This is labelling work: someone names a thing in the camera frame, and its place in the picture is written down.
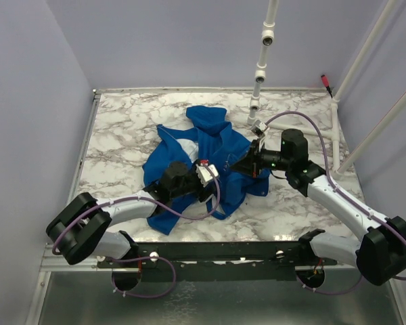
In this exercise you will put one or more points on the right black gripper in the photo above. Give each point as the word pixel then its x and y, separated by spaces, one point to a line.
pixel 250 162

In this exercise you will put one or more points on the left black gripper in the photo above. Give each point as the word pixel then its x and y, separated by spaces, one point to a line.
pixel 201 194

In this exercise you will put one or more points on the blue jacket with white lining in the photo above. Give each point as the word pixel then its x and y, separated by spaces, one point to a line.
pixel 212 138

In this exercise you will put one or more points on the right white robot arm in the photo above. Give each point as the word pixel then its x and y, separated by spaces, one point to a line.
pixel 378 250

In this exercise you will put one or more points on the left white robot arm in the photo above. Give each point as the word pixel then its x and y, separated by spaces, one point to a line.
pixel 81 229

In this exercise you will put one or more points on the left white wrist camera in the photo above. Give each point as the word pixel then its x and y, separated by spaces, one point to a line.
pixel 206 172

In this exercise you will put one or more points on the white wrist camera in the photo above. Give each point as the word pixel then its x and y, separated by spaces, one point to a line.
pixel 260 128
pixel 206 172

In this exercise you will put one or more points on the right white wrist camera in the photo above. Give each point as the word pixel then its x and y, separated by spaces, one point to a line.
pixel 260 128

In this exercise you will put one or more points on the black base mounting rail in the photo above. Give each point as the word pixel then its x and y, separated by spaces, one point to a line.
pixel 218 261

